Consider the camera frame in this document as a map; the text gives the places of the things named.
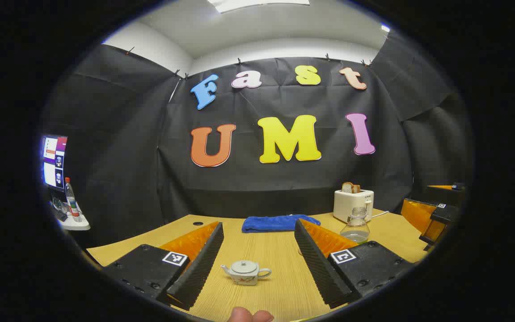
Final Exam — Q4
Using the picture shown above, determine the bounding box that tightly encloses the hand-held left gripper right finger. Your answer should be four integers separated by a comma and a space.
294, 218, 415, 309

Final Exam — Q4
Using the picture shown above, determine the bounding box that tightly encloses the white side table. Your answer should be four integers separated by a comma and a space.
51, 201, 91, 231

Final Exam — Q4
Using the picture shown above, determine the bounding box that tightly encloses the blue towel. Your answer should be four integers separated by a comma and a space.
241, 214, 321, 233

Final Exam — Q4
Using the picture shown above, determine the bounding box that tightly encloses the ceiling light panel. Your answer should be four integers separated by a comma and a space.
207, 0, 311, 13

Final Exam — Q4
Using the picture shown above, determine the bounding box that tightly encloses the red-cap plastic bottle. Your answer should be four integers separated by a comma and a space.
64, 177, 83, 223

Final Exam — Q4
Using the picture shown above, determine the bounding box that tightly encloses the white ceramic teacup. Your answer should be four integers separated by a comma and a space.
220, 264, 272, 286

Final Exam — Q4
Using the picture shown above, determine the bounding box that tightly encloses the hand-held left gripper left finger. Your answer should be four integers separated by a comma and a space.
102, 221, 224, 311

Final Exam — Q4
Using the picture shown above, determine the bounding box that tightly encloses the black backdrop cloth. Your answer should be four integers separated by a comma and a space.
38, 29, 475, 249

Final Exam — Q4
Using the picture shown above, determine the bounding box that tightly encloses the clear green-label water bottle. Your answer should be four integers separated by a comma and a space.
340, 207, 371, 245

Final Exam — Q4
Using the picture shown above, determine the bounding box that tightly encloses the white teacup lid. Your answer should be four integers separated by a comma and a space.
231, 260, 259, 274

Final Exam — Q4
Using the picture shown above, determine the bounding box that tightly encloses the white toaster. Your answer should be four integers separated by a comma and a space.
333, 189, 374, 223

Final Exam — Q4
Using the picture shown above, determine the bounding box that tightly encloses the computer monitor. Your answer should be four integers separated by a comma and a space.
41, 134, 68, 191

